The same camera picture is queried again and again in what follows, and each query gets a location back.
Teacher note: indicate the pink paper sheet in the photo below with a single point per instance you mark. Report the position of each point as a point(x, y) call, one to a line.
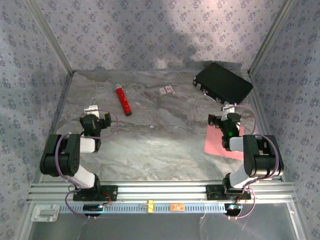
point(212, 143)

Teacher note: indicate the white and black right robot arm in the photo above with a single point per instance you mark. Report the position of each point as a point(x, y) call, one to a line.
point(260, 155)

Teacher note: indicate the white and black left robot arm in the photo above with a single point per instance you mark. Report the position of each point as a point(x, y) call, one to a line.
point(87, 177)

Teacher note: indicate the red cylindrical tube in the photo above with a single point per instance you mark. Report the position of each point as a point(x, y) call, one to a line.
point(123, 101)

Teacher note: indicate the black hard case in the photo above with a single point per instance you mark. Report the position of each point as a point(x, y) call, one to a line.
point(222, 83)

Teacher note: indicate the small playing card box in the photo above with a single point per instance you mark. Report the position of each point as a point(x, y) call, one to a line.
point(166, 90)

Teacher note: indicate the black right controller board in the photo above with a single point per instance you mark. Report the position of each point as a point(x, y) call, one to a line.
point(233, 208)

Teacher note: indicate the black controller board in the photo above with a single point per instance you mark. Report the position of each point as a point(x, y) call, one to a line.
point(92, 208)
point(233, 208)

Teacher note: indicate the black left controller board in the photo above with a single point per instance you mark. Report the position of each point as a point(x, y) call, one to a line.
point(92, 208)

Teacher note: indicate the orange label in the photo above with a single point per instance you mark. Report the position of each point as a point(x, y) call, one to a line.
point(177, 207)

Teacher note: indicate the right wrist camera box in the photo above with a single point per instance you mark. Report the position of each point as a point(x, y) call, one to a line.
point(227, 110)

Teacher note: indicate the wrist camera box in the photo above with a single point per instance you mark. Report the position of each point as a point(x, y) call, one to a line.
point(91, 109)
point(227, 110)

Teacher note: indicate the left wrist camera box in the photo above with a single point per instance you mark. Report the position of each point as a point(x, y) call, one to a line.
point(91, 109)

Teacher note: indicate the aluminium side rail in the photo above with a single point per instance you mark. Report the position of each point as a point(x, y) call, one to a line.
point(57, 125)
point(262, 112)

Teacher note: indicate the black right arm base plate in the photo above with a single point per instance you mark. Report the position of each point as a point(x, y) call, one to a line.
point(213, 193)

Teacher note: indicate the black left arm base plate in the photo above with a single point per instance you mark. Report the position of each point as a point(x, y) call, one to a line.
point(110, 193)

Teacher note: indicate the aluminium frame post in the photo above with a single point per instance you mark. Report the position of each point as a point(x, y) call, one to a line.
point(270, 37)
point(51, 37)

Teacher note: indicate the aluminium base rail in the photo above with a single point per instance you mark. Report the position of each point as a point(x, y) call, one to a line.
point(162, 191)

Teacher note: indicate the grey metal bracket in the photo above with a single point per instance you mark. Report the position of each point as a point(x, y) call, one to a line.
point(45, 213)

